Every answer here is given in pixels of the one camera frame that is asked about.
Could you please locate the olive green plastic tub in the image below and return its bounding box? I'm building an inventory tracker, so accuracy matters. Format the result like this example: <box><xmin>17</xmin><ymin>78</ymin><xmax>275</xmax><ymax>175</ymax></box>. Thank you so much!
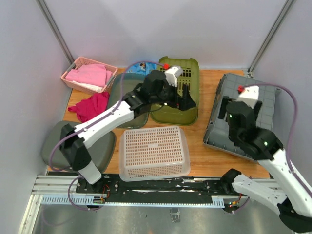
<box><xmin>149</xmin><ymin>56</ymin><xmax>200</xmax><ymax>126</ymax></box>

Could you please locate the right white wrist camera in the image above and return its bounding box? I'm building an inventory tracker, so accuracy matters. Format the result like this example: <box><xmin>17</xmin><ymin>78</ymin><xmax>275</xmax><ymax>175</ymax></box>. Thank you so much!
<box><xmin>236</xmin><ymin>86</ymin><xmax>259</xmax><ymax>109</ymax></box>

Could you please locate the grey plastic tray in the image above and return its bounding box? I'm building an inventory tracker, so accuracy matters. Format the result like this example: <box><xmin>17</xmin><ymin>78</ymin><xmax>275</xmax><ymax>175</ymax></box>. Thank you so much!
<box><xmin>203</xmin><ymin>74</ymin><xmax>283</xmax><ymax>161</ymax></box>

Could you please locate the blue patterned cloth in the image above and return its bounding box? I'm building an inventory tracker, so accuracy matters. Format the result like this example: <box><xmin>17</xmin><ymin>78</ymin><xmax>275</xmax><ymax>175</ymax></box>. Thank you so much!
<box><xmin>126</xmin><ymin>62</ymin><xmax>157</xmax><ymax>75</ymax></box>

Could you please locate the white perforated plastic basket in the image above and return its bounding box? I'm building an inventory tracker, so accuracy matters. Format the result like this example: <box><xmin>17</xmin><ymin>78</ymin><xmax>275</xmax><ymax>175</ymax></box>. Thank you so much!
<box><xmin>119</xmin><ymin>126</ymin><xmax>191</xmax><ymax>182</ymax></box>

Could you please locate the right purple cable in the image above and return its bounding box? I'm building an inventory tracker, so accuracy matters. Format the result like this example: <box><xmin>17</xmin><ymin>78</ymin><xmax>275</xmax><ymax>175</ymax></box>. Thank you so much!
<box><xmin>237</xmin><ymin>82</ymin><xmax>312</xmax><ymax>215</ymax></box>

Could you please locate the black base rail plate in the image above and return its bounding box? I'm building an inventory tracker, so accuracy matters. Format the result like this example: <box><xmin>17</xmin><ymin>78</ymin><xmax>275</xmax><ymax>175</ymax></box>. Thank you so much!
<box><xmin>76</xmin><ymin>174</ymin><xmax>239</xmax><ymax>204</ymax></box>

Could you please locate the white folded cloth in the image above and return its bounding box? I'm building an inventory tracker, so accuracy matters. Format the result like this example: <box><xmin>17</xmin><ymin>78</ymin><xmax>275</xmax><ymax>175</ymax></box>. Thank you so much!
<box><xmin>73</xmin><ymin>81</ymin><xmax>103</xmax><ymax>92</ymax></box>

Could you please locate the pink folded cloth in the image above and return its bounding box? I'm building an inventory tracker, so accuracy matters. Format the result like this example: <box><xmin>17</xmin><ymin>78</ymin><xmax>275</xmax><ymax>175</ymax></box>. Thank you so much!
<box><xmin>65</xmin><ymin>64</ymin><xmax>113</xmax><ymax>87</ymax></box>

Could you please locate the purple cable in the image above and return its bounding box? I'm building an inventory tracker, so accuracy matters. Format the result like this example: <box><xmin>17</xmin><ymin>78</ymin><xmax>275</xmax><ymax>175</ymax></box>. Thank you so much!
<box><xmin>237</xmin><ymin>82</ymin><xmax>312</xmax><ymax>215</ymax></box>
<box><xmin>48</xmin><ymin>61</ymin><xmax>170</xmax><ymax>212</ymax></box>

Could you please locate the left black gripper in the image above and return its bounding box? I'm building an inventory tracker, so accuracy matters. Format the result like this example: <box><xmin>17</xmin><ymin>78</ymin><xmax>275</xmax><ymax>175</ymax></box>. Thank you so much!
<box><xmin>150</xmin><ymin>78</ymin><xmax>196</xmax><ymax>110</ymax></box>

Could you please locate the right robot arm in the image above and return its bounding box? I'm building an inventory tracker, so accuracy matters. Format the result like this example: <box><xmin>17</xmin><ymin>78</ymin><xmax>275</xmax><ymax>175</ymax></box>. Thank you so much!
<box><xmin>221</xmin><ymin>97</ymin><xmax>312</xmax><ymax>233</ymax></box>

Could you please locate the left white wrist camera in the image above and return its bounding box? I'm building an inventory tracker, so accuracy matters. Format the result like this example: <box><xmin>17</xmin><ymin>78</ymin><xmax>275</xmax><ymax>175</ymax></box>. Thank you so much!
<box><xmin>164</xmin><ymin>66</ymin><xmax>183</xmax><ymax>87</ymax></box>

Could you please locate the pink plastic basket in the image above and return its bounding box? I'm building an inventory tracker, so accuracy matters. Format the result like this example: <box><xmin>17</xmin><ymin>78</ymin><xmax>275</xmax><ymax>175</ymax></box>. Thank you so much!
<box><xmin>61</xmin><ymin>57</ymin><xmax>118</xmax><ymax>94</ymax></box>

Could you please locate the teal translucent perforated basket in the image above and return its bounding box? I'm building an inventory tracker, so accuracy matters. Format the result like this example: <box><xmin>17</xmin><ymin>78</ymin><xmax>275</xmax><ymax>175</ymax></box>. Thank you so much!
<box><xmin>106</xmin><ymin>72</ymin><xmax>151</xmax><ymax>129</ymax></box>

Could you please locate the magenta crumpled cloth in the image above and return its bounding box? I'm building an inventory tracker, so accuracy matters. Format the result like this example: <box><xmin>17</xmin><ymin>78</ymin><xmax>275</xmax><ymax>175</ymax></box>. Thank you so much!
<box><xmin>67</xmin><ymin>92</ymin><xmax>110</xmax><ymax>123</ymax></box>

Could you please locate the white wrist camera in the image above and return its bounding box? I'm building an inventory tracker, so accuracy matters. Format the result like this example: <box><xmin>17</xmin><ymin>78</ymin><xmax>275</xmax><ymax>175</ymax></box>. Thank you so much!
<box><xmin>236</xmin><ymin>86</ymin><xmax>259</xmax><ymax>109</ymax></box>
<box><xmin>164</xmin><ymin>66</ymin><xmax>183</xmax><ymax>87</ymax></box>

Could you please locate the dark grey plastic tub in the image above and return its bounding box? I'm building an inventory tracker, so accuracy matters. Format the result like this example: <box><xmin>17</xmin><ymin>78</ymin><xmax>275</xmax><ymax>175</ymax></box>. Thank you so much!
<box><xmin>40</xmin><ymin>120</ymin><xmax>117</xmax><ymax>173</ymax></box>

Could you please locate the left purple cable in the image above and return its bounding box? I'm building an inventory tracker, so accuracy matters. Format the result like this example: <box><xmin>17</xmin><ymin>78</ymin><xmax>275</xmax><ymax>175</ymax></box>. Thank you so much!
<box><xmin>48</xmin><ymin>61</ymin><xmax>170</xmax><ymax>212</ymax></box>

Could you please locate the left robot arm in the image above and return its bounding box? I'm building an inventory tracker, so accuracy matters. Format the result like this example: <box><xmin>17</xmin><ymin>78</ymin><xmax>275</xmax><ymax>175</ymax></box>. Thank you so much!
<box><xmin>58</xmin><ymin>66</ymin><xmax>196</xmax><ymax>193</ymax></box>

